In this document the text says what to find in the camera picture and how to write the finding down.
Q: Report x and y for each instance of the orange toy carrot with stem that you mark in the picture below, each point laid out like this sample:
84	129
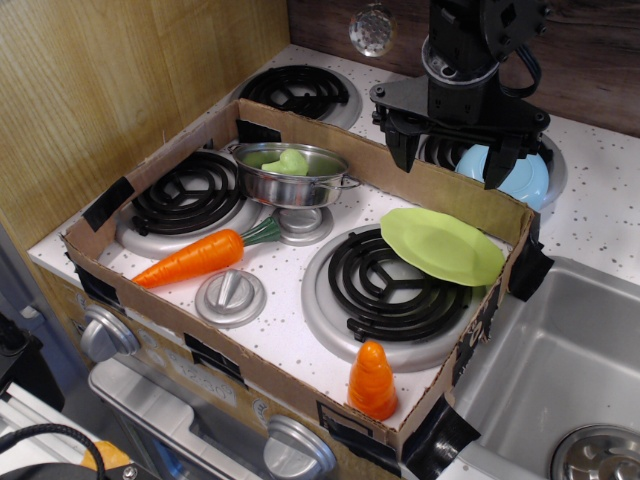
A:
214	252

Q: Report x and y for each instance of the front right black burner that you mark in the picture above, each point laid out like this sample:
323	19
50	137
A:
357	289

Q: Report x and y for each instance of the small steel pan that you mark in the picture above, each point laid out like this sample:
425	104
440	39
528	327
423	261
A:
326	178

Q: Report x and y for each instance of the light blue plastic plate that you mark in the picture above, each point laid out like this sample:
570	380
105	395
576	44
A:
527	182

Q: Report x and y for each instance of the hanging metal strainer ladle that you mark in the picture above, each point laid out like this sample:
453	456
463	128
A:
373	30

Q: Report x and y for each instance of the left oven knob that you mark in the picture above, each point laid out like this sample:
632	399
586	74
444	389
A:
106	336

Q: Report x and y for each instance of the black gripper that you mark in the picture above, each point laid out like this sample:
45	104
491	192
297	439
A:
480	113

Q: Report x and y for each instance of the green toy broccoli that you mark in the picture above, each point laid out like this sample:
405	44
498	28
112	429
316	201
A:
290	162

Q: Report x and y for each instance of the silver stovetop knob front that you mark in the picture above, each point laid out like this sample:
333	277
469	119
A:
230	299

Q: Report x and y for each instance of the front left black burner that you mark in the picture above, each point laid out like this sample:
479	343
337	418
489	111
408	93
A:
195	199

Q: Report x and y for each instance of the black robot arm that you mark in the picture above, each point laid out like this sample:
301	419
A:
479	73

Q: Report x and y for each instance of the right oven knob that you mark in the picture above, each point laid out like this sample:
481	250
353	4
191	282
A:
294	452

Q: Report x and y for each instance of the orange carrot piece upright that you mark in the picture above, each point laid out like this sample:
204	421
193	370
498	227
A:
371	387

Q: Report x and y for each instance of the silver stovetop knob middle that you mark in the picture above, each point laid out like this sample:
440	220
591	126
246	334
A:
303	227

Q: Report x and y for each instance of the back right black burner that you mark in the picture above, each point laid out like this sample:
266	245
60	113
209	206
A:
447	154

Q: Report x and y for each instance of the metal sink basin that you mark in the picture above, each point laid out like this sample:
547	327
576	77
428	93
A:
566	358

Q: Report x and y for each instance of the oven knob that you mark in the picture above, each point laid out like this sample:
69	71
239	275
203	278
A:
106	336
294	452

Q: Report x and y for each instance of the silver stovetop knob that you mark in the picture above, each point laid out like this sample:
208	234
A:
303	227
230	299

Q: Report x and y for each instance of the cardboard fence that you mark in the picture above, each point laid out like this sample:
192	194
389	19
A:
276	356

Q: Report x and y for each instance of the green plastic plate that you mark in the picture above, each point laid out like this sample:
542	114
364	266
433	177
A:
442	246

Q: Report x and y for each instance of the sink drain strainer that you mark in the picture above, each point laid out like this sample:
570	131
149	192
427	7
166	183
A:
597	451

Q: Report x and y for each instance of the orange object bottom left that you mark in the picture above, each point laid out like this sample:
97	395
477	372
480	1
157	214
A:
111	455

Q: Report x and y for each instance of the silver oven door handle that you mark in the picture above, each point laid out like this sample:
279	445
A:
182	437

